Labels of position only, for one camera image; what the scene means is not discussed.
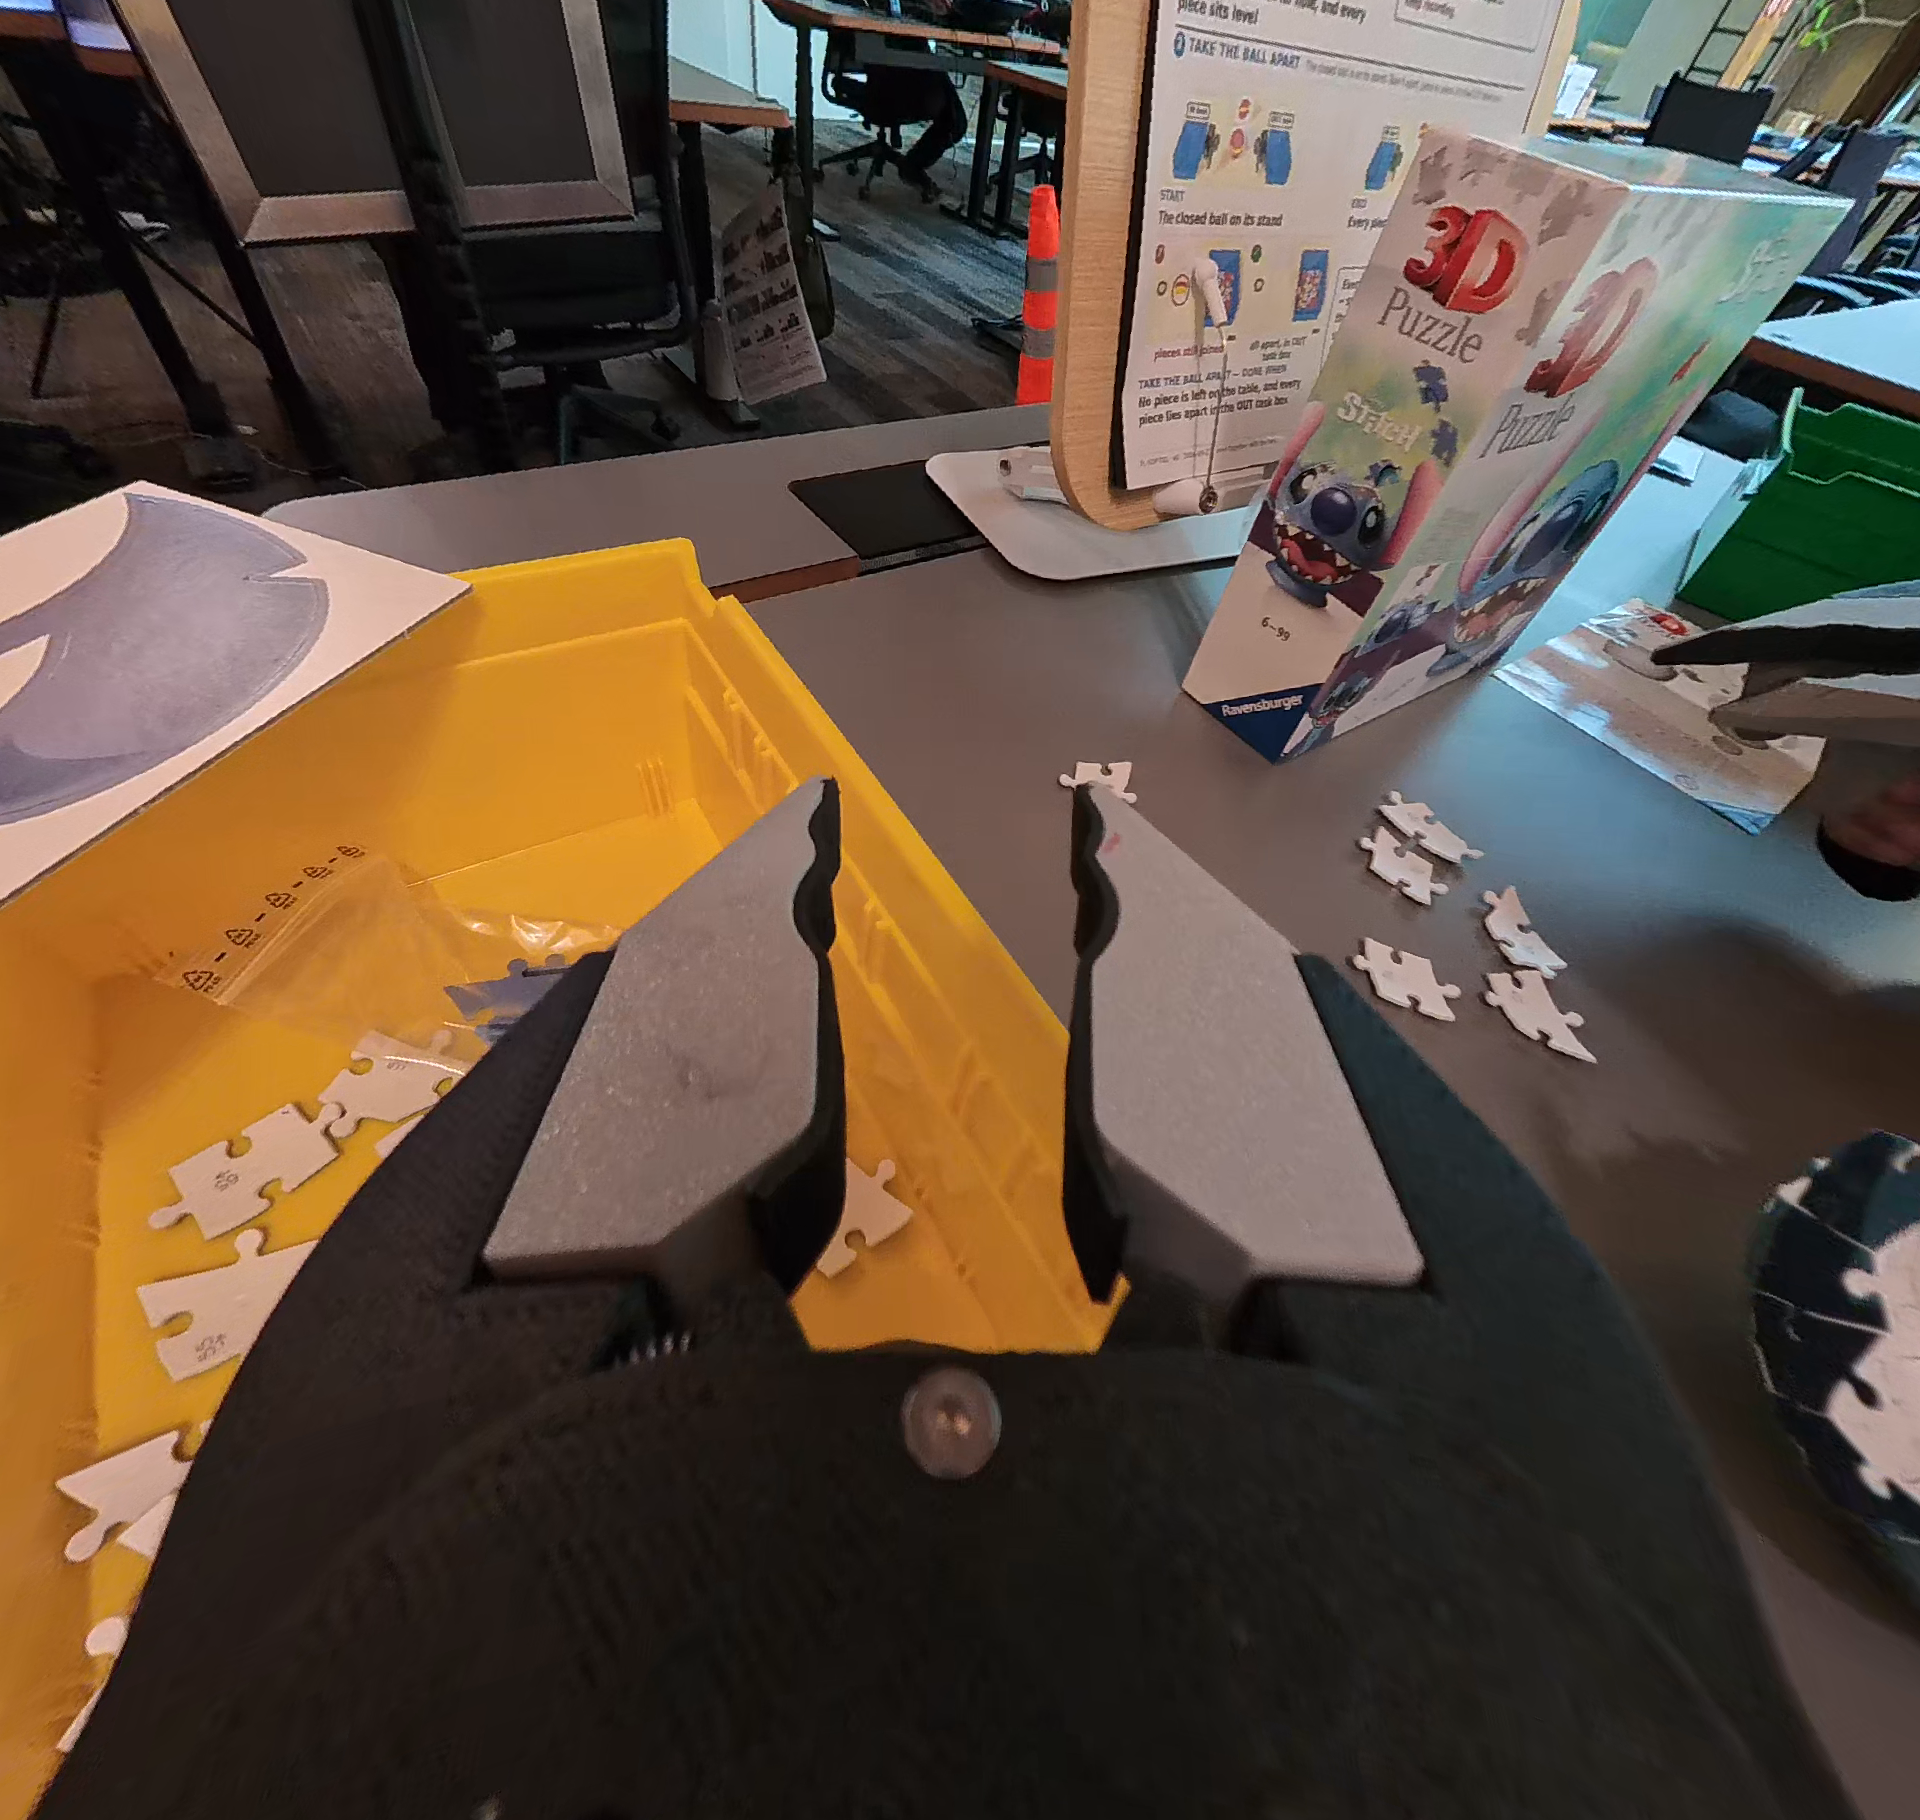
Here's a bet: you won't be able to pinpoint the partly built puzzle ball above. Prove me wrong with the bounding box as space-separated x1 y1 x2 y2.
1744 1130 1920 1582

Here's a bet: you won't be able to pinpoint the black rectangular pad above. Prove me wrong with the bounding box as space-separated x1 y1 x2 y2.
786 457 992 562

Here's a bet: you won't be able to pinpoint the long office desk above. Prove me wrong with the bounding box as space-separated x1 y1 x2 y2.
746 0 1069 232

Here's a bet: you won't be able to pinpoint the person's right hand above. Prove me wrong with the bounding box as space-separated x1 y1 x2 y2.
1821 784 1920 876

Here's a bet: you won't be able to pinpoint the hanging paper sign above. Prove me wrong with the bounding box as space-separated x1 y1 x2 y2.
717 184 831 407

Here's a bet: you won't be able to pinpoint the wooden top office desk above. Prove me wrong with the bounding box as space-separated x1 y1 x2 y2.
668 57 797 397

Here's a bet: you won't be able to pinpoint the heap of loose puzzle pieces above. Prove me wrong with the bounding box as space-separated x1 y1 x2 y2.
53 950 917 1762

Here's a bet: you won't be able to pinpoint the white puzzle pieces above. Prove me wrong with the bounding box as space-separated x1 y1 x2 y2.
1056 759 1600 1068

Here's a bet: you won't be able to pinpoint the white board base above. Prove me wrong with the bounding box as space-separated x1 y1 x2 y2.
925 443 1263 581

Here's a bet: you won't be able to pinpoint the yellow plastic bin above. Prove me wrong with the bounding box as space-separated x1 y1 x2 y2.
0 537 1131 1820

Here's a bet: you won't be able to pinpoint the grey framed panel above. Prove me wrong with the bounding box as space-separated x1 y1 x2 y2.
443 0 640 232
61 0 459 250

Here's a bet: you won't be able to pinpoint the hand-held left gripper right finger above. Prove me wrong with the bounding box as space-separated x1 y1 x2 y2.
1064 782 1427 1312

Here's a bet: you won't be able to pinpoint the green plastic bin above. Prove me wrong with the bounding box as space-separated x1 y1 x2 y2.
1677 388 1920 622

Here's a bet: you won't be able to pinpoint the black office chair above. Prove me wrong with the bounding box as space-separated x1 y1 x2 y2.
346 0 767 469

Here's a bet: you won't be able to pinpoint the orange traffic cone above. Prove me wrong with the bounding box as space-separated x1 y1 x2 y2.
1015 183 1066 407

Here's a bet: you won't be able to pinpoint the printed white card sheet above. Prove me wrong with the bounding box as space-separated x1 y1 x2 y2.
0 481 475 909

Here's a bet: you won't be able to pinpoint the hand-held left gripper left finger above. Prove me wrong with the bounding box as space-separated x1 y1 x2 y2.
479 779 854 1312

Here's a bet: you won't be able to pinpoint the cartoon print puzzle box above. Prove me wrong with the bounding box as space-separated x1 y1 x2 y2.
1181 126 1855 767

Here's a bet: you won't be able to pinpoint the printed instruction sheet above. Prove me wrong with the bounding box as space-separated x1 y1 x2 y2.
1113 0 1595 494

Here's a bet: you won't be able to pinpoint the wooden sign board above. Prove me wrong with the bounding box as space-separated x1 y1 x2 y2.
1050 0 1608 533

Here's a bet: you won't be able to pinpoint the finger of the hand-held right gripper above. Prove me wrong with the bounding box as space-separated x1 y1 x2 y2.
1651 584 1920 697
1711 670 1920 754

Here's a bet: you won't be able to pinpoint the folded instruction leaflet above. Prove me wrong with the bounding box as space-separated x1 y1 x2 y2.
1494 597 1832 834

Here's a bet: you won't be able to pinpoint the metal bead chain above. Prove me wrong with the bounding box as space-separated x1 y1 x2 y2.
1183 327 1248 520

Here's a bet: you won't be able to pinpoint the grey office table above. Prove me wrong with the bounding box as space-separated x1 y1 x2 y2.
1740 297 1920 419

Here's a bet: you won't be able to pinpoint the clear plastic bag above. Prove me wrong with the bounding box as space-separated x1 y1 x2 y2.
151 837 634 1012

